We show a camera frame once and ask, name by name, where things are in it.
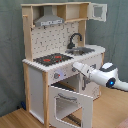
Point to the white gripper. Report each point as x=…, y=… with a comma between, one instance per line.
x=84, y=69

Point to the white toy microwave door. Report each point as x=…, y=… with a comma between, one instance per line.
x=98, y=12

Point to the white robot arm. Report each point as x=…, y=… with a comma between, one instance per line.
x=106, y=76

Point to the wooden toy kitchen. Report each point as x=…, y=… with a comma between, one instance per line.
x=46, y=40

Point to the metal toy sink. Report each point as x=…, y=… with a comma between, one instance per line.
x=79, y=51

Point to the white dishwasher door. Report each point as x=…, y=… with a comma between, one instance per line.
x=87, y=87

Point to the black toy faucet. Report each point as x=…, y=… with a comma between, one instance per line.
x=73, y=40

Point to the left stove knob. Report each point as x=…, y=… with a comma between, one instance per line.
x=56, y=75

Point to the black toy stovetop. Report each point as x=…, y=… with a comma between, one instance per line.
x=52, y=59

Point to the white oven door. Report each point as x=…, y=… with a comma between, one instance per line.
x=64, y=102

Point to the grey range hood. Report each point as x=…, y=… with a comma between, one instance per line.
x=48, y=18

